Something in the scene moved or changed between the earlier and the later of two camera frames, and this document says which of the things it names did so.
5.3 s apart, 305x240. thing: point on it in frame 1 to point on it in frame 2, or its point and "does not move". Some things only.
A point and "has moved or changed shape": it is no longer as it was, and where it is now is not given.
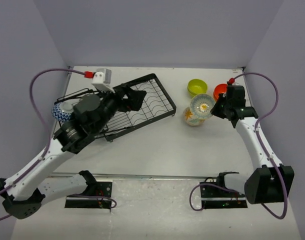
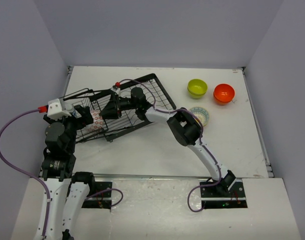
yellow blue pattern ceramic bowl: (201, 105) has moved or changed shape
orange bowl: (219, 88) does not move
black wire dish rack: (156, 106) does not move
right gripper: (215, 111) to (110, 111)
